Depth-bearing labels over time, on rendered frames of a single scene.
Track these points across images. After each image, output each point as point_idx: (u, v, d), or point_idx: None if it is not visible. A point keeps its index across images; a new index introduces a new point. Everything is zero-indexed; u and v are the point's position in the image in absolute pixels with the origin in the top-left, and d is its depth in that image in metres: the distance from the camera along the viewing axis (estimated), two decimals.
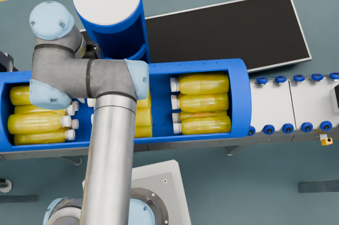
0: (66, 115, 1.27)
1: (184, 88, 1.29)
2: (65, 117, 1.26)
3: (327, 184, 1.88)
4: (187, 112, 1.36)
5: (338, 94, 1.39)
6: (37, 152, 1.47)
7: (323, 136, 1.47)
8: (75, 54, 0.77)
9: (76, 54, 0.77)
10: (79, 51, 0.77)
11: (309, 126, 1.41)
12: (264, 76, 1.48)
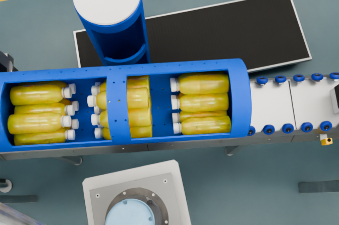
0: (66, 115, 1.27)
1: (184, 88, 1.29)
2: (65, 117, 1.26)
3: (327, 184, 1.88)
4: (187, 112, 1.36)
5: (338, 94, 1.39)
6: (37, 152, 1.47)
7: (323, 136, 1.47)
8: None
9: None
10: None
11: (309, 126, 1.41)
12: (264, 76, 1.48)
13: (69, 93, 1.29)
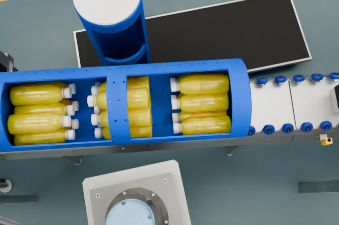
0: (66, 115, 1.27)
1: (184, 88, 1.29)
2: (65, 117, 1.26)
3: (327, 184, 1.88)
4: (187, 112, 1.36)
5: (338, 94, 1.39)
6: (37, 152, 1.47)
7: (323, 136, 1.47)
8: None
9: None
10: None
11: (309, 126, 1.41)
12: (264, 76, 1.48)
13: (69, 93, 1.29)
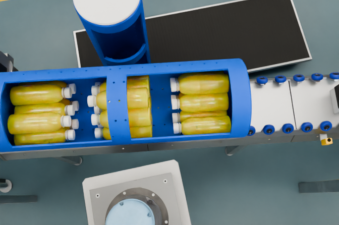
0: (66, 115, 1.27)
1: (184, 88, 1.29)
2: (65, 117, 1.26)
3: (327, 184, 1.88)
4: (187, 112, 1.36)
5: (338, 94, 1.39)
6: (37, 152, 1.47)
7: (323, 136, 1.47)
8: None
9: None
10: None
11: (309, 126, 1.41)
12: (264, 76, 1.48)
13: (69, 93, 1.29)
